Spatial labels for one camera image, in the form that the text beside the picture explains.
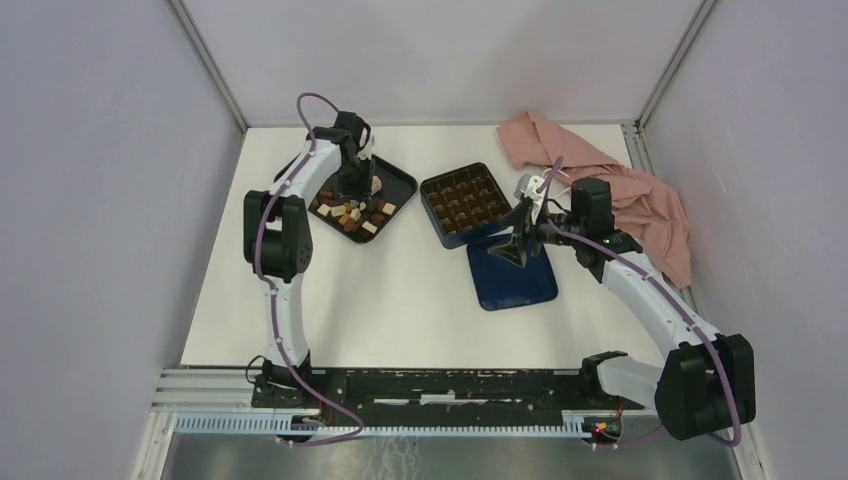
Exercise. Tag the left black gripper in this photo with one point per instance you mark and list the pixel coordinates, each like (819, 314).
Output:
(362, 190)

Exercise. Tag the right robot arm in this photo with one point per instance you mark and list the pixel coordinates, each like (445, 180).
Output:
(706, 384)

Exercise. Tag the blue box lid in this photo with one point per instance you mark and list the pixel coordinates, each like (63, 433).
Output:
(501, 285)

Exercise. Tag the black plastic tray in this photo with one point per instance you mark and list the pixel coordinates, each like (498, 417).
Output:
(362, 221)

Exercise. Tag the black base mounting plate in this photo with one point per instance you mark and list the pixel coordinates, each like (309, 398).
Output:
(348, 397)

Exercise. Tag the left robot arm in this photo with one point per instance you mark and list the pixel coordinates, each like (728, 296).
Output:
(278, 241)

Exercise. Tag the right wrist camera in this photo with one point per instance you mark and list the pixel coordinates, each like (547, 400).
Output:
(533, 187)

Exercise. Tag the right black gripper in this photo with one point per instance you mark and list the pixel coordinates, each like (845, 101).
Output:
(513, 249)

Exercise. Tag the blue chocolate box with insert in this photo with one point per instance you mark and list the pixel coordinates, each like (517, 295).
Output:
(464, 204)

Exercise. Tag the white slotted cable duct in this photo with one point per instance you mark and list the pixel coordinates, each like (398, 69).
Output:
(286, 425)

